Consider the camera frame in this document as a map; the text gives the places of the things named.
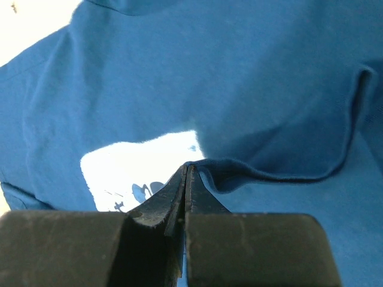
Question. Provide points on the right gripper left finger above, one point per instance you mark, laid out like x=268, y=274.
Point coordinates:
x=155, y=242

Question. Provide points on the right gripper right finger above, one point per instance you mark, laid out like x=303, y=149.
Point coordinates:
x=207, y=236

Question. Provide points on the blue printed t shirt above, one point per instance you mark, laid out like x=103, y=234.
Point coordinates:
x=278, y=103

